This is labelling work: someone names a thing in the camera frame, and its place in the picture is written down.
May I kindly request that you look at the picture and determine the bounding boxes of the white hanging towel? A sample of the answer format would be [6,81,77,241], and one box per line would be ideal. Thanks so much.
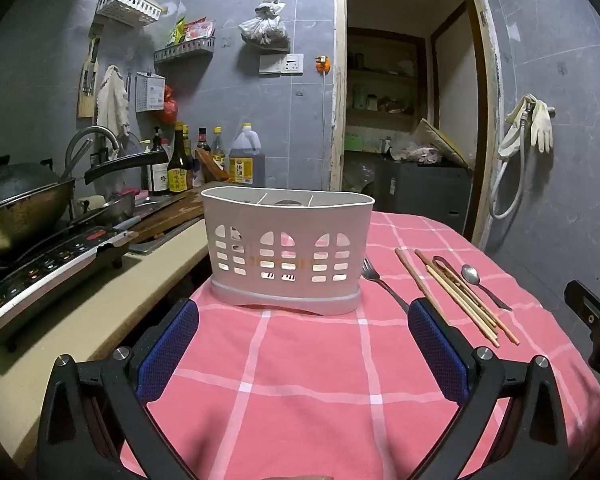
[96,65,131,138]

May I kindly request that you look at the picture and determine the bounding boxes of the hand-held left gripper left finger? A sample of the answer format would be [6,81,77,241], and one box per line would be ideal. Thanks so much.
[37,297,201,480]

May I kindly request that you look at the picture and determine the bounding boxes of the white plastic utensil holder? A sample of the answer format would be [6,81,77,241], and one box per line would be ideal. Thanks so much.
[201,185,376,317]

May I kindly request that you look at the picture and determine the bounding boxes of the black induction cooker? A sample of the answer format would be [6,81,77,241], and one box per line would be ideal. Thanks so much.
[0,225,141,346]

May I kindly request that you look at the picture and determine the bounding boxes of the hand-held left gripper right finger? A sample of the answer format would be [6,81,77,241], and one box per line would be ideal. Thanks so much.
[407,297,571,480]

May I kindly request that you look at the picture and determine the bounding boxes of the steel spoon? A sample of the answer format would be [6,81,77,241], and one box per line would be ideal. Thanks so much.
[461,265,513,312]

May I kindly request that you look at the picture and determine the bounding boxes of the grey wall shelf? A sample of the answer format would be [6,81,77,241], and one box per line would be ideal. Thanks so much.
[154,36,216,64]

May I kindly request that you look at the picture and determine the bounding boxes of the red plastic bag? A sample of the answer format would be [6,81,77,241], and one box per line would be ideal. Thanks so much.
[161,85,178,126]

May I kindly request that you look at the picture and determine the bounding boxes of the grey wall box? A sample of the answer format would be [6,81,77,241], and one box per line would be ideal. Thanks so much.
[136,71,167,113]

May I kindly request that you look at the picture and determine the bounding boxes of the wooden cutting board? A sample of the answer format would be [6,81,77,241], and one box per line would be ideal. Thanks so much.
[128,187,207,247]

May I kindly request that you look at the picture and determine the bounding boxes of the dark pump bottle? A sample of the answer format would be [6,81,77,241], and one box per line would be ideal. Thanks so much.
[147,126,170,196]

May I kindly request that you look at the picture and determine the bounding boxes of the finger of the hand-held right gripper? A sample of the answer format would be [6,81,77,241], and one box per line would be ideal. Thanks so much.
[564,280,600,386]

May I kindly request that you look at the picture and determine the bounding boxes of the black wok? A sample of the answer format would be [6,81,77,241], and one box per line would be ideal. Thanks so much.
[0,151,170,261]

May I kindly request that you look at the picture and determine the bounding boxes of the wooden handle utensil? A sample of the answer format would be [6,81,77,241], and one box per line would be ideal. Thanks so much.
[432,262,502,341]

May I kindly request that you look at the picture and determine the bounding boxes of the wooden shelf unit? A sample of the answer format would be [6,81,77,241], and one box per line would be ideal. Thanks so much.
[346,27,428,153]

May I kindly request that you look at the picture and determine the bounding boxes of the yellow label sauce bottle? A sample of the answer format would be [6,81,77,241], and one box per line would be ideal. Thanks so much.
[167,122,195,195]

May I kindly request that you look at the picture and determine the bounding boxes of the wooden knife holder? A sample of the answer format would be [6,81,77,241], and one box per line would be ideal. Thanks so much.
[76,37,101,120]

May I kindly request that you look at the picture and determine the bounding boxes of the red white snack packet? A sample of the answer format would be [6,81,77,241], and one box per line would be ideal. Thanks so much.
[184,17,216,42]

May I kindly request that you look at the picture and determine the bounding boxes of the white hose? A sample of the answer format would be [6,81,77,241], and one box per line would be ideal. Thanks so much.
[490,105,531,220]

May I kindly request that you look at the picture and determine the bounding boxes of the yellowish sack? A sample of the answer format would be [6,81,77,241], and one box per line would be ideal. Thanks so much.
[412,118,468,168]

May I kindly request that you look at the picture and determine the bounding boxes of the hanging plastic bag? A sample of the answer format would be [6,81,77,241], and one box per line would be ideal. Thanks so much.
[238,0,291,52]

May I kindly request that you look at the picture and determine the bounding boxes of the pale rubber glove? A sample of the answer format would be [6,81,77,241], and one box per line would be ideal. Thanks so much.
[499,94,532,158]
[530,102,556,155]

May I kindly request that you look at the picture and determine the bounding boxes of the crumpled plastic bags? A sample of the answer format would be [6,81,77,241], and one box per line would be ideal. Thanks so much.
[387,135,443,165]

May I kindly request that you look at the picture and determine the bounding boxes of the dark grey cabinet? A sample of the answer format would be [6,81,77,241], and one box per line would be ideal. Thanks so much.
[380,152,473,236]

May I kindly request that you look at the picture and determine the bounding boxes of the brown wooden board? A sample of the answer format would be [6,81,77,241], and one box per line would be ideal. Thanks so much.
[195,148,230,184]

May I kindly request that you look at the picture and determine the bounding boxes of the dark metal utensil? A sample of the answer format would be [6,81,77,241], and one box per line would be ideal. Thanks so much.
[431,255,481,306]

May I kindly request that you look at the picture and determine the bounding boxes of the yellow cap oil jug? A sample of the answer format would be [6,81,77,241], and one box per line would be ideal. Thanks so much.
[228,122,266,186]

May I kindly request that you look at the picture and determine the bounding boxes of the steel fork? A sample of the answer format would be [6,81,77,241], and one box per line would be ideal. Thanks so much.
[361,256,412,313]

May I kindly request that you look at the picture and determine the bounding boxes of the white wall basket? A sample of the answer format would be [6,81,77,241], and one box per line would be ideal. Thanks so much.
[96,0,162,26]

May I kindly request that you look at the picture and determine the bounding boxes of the clear plastic bag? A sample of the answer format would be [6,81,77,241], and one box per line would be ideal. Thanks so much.
[342,162,376,196]

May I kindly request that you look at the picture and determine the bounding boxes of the steel faucet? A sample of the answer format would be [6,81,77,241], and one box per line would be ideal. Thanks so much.
[64,126,121,181]

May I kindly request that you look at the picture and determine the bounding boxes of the steel bowl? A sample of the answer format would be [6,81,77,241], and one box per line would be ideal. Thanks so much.
[75,192,137,226]

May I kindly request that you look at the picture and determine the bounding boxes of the pink checked tablecloth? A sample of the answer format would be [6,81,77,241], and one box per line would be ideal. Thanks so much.
[120,210,600,480]

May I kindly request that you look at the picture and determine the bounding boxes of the white wall socket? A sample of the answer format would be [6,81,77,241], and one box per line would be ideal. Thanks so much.
[259,53,304,76]

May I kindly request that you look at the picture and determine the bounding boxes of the wooden chopstick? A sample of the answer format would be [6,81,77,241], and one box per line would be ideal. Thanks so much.
[414,249,521,346]
[394,248,448,322]
[426,265,501,349]

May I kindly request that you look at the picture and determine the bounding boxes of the wooden door frame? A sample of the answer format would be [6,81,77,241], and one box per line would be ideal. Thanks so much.
[330,0,503,256]

